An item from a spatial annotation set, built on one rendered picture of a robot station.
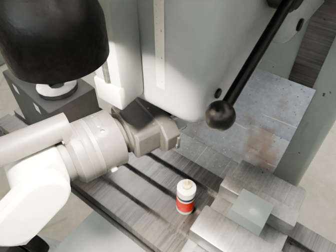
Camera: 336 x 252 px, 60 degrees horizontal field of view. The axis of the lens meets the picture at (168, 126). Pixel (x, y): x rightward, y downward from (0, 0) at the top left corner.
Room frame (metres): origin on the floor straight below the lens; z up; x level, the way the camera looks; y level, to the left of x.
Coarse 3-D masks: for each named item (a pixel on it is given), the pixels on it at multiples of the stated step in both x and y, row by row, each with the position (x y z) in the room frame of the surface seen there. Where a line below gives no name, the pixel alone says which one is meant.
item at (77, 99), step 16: (16, 80) 0.56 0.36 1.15; (80, 80) 0.56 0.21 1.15; (16, 96) 0.57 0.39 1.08; (32, 96) 0.50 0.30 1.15; (48, 96) 0.48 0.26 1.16; (64, 96) 0.49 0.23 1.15; (80, 96) 0.50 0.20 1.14; (96, 96) 0.53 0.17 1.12; (32, 112) 0.52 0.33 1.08; (48, 112) 0.45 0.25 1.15; (64, 112) 0.47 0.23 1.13; (80, 112) 0.49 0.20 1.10
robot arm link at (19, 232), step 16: (32, 176) 0.20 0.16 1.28; (48, 176) 0.20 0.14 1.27; (64, 176) 0.21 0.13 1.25; (16, 192) 0.18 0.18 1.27; (32, 192) 0.18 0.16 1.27; (48, 192) 0.19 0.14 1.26; (64, 192) 0.19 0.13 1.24; (0, 208) 0.17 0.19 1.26; (16, 208) 0.17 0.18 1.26; (32, 208) 0.17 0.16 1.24; (48, 208) 0.18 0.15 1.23; (0, 224) 0.15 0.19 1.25; (16, 224) 0.16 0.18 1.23; (32, 224) 0.16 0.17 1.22; (0, 240) 0.14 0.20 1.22; (16, 240) 0.15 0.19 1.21
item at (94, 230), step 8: (88, 216) 0.35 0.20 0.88; (96, 216) 0.35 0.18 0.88; (80, 224) 0.33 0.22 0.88; (88, 224) 0.33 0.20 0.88; (96, 224) 0.33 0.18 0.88; (104, 224) 0.33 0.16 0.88; (72, 232) 0.31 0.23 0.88; (80, 232) 0.31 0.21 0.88; (88, 232) 0.31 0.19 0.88; (96, 232) 0.31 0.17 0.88; (104, 232) 0.31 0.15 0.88; (112, 232) 0.31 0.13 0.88; (120, 232) 0.31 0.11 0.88; (64, 240) 0.29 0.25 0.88; (72, 240) 0.29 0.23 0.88; (80, 240) 0.29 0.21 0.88; (88, 240) 0.29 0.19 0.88; (96, 240) 0.29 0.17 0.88; (104, 240) 0.29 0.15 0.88; (112, 240) 0.29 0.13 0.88; (120, 240) 0.29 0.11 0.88; (128, 240) 0.29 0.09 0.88; (56, 248) 0.27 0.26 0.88; (64, 248) 0.27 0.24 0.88; (72, 248) 0.27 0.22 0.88; (80, 248) 0.27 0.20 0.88; (88, 248) 0.27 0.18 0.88; (96, 248) 0.27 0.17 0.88; (104, 248) 0.27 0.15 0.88; (112, 248) 0.27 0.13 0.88; (120, 248) 0.27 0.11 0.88; (128, 248) 0.27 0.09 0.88; (136, 248) 0.27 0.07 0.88
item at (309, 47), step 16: (320, 16) 0.58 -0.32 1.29; (304, 32) 0.60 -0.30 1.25; (320, 32) 0.58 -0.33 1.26; (272, 48) 0.63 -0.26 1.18; (288, 48) 0.61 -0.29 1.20; (304, 48) 0.59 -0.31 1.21; (320, 48) 0.57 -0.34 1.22; (272, 64) 0.63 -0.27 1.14; (288, 64) 0.61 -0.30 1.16; (304, 64) 0.58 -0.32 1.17; (320, 64) 0.56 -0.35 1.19; (304, 80) 0.57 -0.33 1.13; (320, 80) 0.56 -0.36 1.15; (320, 96) 0.55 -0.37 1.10; (304, 112) 0.56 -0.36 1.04; (320, 112) 0.54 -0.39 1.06; (304, 128) 0.55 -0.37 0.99; (320, 128) 0.53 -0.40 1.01; (288, 144) 0.56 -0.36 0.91; (304, 144) 0.54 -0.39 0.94; (320, 144) 0.53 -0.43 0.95; (288, 160) 0.55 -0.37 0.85; (304, 160) 0.53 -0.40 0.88; (288, 176) 0.54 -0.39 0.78
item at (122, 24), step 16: (112, 0) 0.25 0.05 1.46; (128, 0) 0.26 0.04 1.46; (112, 16) 0.25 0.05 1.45; (128, 16) 0.26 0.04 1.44; (112, 32) 0.25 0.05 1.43; (128, 32) 0.26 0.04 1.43; (112, 48) 0.25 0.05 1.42; (128, 48) 0.26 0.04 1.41; (112, 64) 0.25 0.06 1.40; (128, 64) 0.26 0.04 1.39; (96, 80) 0.26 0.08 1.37; (112, 80) 0.25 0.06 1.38; (128, 80) 0.25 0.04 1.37; (112, 96) 0.25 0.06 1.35; (128, 96) 0.25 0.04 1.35
